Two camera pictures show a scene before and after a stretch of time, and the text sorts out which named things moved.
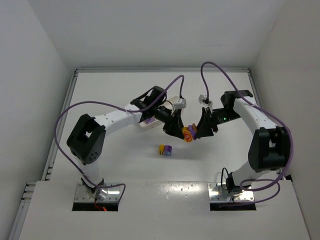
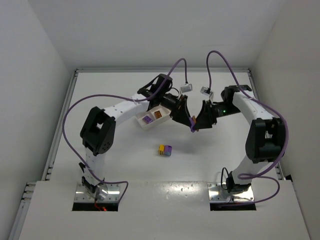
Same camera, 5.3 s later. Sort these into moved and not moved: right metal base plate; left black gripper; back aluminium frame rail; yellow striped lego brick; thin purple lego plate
Moved: thin purple lego plate; left black gripper
Not moved: right metal base plate; yellow striped lego brick; back aluminium frame rail
